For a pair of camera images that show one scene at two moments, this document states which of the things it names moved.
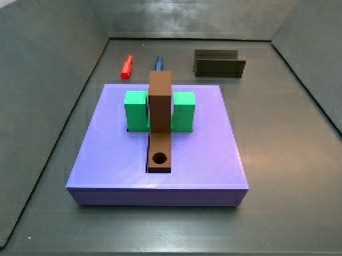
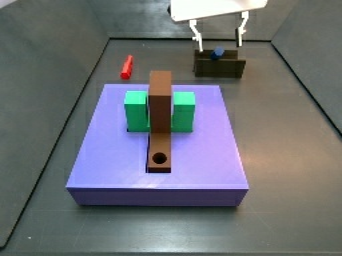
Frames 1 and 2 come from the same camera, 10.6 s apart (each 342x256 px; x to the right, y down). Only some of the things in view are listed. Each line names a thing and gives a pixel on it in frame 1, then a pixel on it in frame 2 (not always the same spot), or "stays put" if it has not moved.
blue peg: (159, 64) → (218, 53)
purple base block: (109, 175) stays put
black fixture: (215, 63) stays put
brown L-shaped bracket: (159, 153) stays put
